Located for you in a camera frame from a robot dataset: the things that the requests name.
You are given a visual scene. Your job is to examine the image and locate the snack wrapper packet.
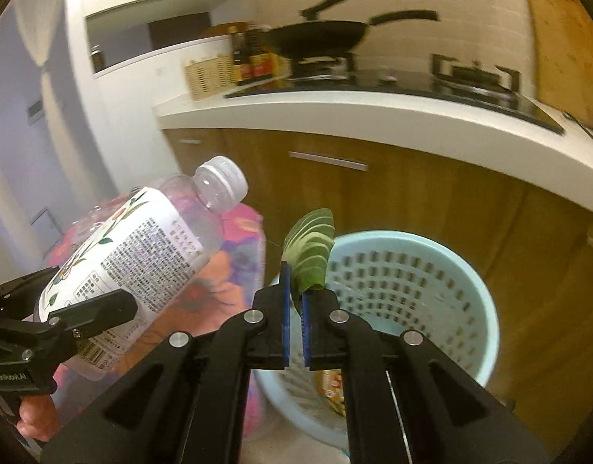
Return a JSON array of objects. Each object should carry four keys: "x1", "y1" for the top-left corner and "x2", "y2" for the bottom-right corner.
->
[{"x1": 315, "y1": 369, "x2": 346, "y2": 417}]

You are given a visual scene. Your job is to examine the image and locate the small green leaf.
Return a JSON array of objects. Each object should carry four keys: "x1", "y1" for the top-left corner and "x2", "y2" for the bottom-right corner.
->
[{"x1": 282, "y1": 207, "x2": 335, "y2": 297}]

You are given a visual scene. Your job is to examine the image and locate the wooden kitchen base cabinets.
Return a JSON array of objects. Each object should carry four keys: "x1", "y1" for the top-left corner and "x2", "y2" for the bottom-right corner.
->
[{"x1": 165, "y1": 129, "x2": 593, "y2": 454}]

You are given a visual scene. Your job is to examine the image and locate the person's left hand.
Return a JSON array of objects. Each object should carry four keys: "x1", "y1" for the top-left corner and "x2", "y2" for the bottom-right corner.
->
[{"x1": 17, "y1": 395, "x2": 61, "y2": 442}]

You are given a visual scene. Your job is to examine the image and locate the light blue plastic basket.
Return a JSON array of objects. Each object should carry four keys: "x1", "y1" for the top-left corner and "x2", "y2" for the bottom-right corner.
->
[{"x1": 255, "y1": 230, "x2": 500, "y2": 449}]

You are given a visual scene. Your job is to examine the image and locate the floral purple tablecloth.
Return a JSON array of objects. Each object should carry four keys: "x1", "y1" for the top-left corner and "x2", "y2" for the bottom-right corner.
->
[{"x1": 45, "y1": 194, "x2": 269, "y2": 441}]

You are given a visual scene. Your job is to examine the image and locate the white curtain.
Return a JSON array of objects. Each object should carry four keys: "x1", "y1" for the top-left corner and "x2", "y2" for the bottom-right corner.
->
[{"x1": 10, "y1": 0, "x2": 114, "y2": 205}]

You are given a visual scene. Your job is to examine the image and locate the wicker utensil basket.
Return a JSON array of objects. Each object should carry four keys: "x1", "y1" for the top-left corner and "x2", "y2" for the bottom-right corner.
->
[{"x1": 184, "y1": 56, "x2": 236, "y2": 101}]

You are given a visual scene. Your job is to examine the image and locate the white countertop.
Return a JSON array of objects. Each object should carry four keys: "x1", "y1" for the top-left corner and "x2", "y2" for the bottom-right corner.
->
[{"x1": 154, "y1": 91, "x2": 593, "y2": 213}]

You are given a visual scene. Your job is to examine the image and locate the dark soy sauce bottle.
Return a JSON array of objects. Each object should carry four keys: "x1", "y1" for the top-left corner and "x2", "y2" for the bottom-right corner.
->
[{"x1": 230, "y1": 27, "x2": 254, "y2": 85}]

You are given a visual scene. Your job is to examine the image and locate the large sauce bottle red label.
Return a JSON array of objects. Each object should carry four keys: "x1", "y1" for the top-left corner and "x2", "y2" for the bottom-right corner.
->
[{"x1": 249, "y1": 27, "x2": 274, "y2": 80}]

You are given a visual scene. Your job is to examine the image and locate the black gas stove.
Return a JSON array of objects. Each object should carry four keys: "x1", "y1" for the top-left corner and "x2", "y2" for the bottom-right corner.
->
[{"x1": 228, "y1": 53, "x2": 565, "y2": 136}]

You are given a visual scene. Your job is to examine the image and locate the black wok pan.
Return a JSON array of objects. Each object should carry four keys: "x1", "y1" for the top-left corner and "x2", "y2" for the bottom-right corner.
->
[{"x1": 263, "y1": 0, "x2": 439, "y2": 60}]

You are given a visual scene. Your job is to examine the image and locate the wooden cutting board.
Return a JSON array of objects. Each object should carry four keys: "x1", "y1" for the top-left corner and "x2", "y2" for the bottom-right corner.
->
[{"x1": 527, "y1": 0, "x2": 593, "y2": 128}]

